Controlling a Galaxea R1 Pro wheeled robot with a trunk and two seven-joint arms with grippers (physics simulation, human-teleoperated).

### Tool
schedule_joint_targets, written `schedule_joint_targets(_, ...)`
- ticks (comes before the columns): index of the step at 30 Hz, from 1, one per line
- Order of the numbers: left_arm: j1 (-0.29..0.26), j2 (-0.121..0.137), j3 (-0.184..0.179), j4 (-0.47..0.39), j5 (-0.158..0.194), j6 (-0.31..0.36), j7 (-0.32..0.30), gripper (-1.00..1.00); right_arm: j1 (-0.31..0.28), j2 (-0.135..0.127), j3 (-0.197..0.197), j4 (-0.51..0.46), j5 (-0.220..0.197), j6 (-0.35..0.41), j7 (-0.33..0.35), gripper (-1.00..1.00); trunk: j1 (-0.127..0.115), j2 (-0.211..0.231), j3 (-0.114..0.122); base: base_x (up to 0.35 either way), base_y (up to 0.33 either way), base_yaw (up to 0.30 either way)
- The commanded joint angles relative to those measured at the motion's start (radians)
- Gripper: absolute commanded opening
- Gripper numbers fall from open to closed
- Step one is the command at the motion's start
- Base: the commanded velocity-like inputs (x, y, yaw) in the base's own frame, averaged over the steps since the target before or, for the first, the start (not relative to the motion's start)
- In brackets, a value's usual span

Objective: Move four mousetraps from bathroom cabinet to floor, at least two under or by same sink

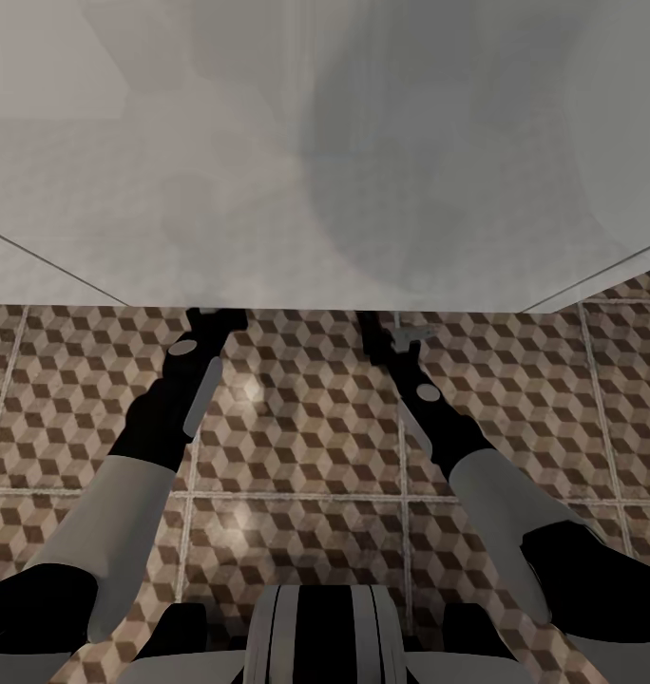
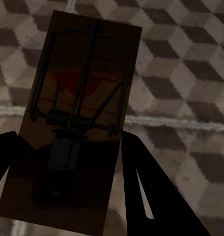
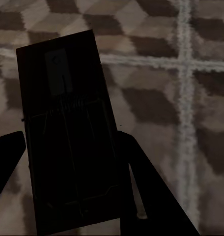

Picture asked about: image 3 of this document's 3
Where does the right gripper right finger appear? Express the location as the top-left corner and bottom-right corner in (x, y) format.
(117, 131), (200, 236)

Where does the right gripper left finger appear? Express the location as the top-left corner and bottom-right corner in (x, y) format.
(0, 131), (27, 194)

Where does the mousetrap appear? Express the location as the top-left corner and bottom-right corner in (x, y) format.
(16, 29), (120, 236)

